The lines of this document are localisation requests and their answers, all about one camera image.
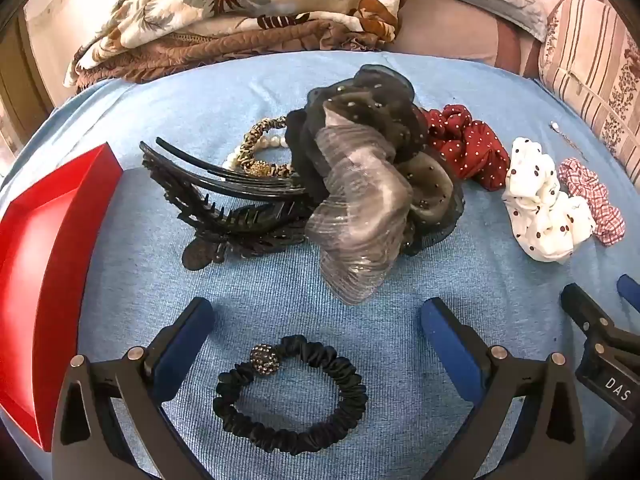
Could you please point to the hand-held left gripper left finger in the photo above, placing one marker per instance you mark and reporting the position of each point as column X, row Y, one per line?
column 182, row 345

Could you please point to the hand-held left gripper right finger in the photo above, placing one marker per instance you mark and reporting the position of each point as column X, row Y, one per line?
column 450, row 345

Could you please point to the large black grey organza scrunchie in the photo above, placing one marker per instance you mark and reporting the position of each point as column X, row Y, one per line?
column 360, row 200

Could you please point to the red plaid scrunchie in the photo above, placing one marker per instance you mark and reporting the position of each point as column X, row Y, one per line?
column 600, row 200

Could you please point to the brown quilted blanket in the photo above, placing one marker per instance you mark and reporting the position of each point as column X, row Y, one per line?
column 210, row 47

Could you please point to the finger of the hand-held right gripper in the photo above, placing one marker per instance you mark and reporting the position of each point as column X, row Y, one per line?
column 630, row 290
column 585, row 310

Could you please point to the black hair claw clip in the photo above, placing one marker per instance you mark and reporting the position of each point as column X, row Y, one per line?
column 220, row 210

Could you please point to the red dotted scrunchie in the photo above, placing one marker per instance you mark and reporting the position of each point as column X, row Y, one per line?
column 465, row 145

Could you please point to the white dotted scrunchie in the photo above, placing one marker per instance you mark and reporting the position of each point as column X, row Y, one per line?
column 540, row 210

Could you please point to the black satin scrunchie with bead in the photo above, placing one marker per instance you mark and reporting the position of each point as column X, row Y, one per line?
column 320, row 360

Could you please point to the striped floral pillow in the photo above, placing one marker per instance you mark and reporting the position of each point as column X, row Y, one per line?
column 595, row 60

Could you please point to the red tray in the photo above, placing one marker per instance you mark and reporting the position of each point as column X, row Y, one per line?
column 45, row 270

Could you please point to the pink bedsheet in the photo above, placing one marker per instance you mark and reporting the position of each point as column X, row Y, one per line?
column 450, row 35

